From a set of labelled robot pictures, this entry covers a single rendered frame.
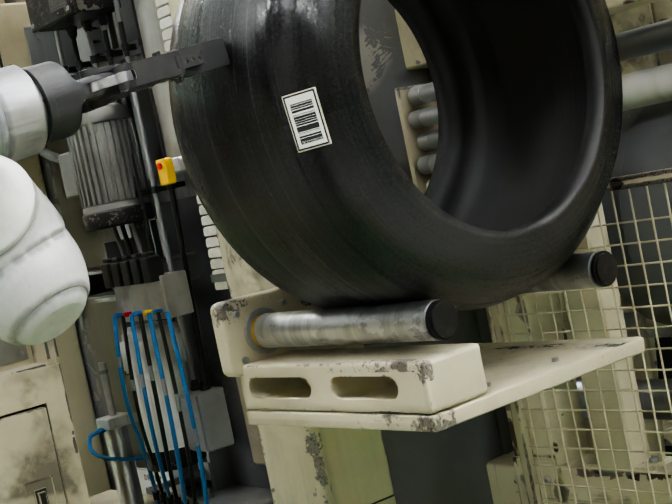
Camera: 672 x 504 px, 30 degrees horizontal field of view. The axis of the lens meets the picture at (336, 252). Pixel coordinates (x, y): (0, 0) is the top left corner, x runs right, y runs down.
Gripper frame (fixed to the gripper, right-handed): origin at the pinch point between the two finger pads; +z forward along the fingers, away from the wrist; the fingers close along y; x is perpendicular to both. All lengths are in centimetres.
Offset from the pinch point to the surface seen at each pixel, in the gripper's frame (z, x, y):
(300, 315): 11.6, 32.6, 13.1
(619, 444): 70, 77, 23
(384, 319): 10.6, 33.6, -3.5
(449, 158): 46, 22, 15
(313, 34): 7.3, 1.4, -10.8
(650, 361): 109, 78, 44
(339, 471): 19, 58, 26
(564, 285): 38, 40, -5
